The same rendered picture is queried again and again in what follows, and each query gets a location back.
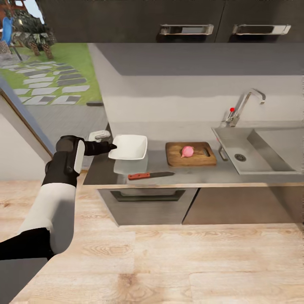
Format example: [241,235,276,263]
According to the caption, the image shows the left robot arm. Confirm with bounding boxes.
[0,130,117,304]

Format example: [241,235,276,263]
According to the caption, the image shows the bowl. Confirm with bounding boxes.
[108,135,147,161]

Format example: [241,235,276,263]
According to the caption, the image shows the vidalia onion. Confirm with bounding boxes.
[182,146,193,157]

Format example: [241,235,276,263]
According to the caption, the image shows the parer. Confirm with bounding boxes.
[128,172,176,179]

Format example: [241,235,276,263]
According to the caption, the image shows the cutting board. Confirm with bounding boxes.
[166,142,217,166]

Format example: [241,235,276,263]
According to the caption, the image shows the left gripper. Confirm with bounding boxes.
[89,141,117,156]

